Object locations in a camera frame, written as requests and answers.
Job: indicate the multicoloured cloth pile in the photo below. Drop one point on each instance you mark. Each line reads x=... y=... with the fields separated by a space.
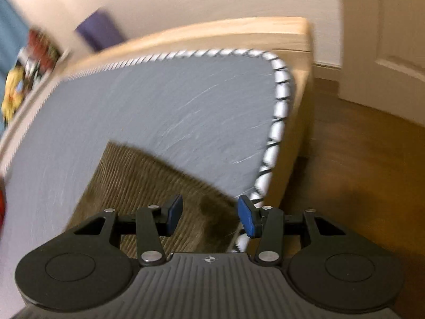
x=30 y=69

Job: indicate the wooden table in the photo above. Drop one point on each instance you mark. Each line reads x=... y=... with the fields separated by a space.
x=232 y=33

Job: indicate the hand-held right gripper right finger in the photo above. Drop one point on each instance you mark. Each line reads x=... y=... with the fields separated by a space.
x=247 y=217

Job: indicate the purple box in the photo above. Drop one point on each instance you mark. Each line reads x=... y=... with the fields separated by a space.
x=99 y=30

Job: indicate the white panelled door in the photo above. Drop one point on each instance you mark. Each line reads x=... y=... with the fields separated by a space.
x=391 y=40

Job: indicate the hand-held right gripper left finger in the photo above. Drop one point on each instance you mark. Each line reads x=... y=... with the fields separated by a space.
x=175 y=219

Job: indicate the teal curtain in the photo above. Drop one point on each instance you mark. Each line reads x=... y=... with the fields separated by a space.
x=10 y=30

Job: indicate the red cloth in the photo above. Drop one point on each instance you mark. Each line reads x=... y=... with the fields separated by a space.
x=2 y=206

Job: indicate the grey mattress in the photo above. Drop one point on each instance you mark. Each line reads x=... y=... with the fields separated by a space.
x=166 y=106

